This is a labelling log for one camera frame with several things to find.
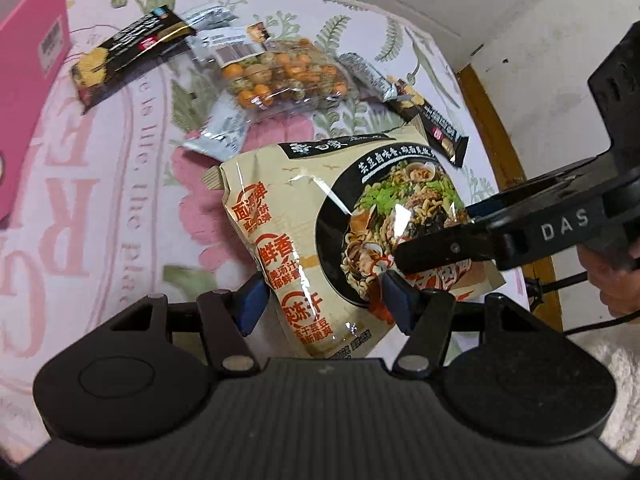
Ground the black snack bar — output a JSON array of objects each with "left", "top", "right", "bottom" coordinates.
[{"left": 386, "top": 76, "right": 469, "bottom": 168}]

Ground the beige noodle packet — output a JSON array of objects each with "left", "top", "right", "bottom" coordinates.
[{"left": 202, "top": 123, "right": 507, "bottom": 360}]

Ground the silver snack packet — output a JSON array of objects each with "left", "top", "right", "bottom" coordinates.
[{"left": 337, "top": 52, "right": 399, "bottom": 103}]

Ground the white snack bar packet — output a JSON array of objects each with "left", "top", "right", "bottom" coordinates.
[
  {"left": 182, "top": 91, "right": 250, "bottom": 162},
  {"left": 181, "top": 4, "right": 238, "bottom": 32}
]

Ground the clear bag of mixed nuts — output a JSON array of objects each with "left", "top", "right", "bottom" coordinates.
[{"left": 189, "top": 22, "right": 349, "bottom": 110}]

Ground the black snack bar wrapper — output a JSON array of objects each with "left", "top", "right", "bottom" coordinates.
[{"left": 70, "top": 6, "right": 196, "bottom": 112}]

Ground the person's right hand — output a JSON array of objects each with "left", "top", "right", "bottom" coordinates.
[{"left": 577, "top": 246, "right": 640, "bottom": 318}]

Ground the floral bed sheet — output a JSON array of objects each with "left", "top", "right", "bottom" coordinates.
[{"left": 1, "top": 0, "right": 498, "bottom": 462}]

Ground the pink cardboard box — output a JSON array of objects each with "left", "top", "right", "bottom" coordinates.
[{"left": 0, "top": 0, "right": 70, "bottom": 218}]

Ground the black cable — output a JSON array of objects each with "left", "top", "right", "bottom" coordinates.
[{"left": 524, "top": 271, "right": 640, "bottom": 336}]

